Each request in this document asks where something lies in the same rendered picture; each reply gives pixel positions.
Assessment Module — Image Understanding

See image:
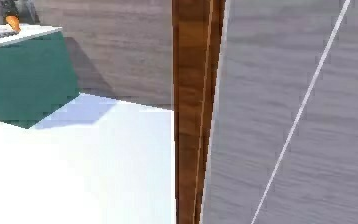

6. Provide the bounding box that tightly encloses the green cabinet with white top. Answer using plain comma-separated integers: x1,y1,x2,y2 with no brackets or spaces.
0,23,81,130

